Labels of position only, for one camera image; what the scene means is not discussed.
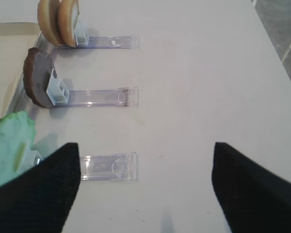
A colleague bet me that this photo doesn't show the upright brown meat patty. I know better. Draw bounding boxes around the upright brown meat patty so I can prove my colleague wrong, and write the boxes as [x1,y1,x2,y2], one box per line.
[23,47,54,108]

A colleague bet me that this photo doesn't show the clear bun holder rail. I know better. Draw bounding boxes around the clear bun holder rail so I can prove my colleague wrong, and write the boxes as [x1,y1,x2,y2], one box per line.
[74,22,140,49]

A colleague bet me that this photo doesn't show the bun half rack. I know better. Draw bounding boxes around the bun half rack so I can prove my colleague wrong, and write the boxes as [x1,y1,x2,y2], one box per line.
[57,0,80,47]
[37,0,64,46]

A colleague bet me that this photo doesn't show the white metal tray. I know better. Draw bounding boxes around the white metal tray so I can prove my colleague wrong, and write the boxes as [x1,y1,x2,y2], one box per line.
[0,23,40,118]

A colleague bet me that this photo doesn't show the clear patty holder rail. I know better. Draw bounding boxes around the clear patty holder rail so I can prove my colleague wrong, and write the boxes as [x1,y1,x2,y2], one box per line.
[46,69,139,108]

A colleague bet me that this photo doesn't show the upright green lettuce leaf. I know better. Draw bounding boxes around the upright green lettuce leaf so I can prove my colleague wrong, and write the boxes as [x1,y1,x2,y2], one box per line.
[0,111,36,186]

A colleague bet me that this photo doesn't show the outer bun half right rack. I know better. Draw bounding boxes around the outer bun half right rack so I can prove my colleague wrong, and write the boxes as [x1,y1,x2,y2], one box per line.
[57,0,80,47]

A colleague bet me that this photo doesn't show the clear lettuce holder rail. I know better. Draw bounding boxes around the clear lettuce holder rail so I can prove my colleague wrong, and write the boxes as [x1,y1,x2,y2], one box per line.
[30,143,139,183]

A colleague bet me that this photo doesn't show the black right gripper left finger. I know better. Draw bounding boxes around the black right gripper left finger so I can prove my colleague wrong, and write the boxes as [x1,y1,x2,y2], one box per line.
[0,143,81,233]

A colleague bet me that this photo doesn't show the inner bun half right rack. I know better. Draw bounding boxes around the inner bun half right rack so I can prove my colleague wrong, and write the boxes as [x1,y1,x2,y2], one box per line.
[37,0,64,46]

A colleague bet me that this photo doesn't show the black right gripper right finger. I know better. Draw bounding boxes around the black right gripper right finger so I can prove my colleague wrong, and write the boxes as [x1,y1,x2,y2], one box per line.
[211,142,291,233]

